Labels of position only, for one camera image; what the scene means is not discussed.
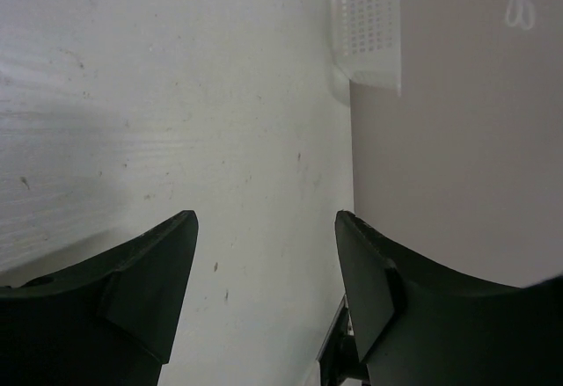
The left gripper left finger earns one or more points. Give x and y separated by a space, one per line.
108 320

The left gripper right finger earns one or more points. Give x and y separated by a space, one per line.
418 322

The white plastic basket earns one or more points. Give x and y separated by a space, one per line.
366 41

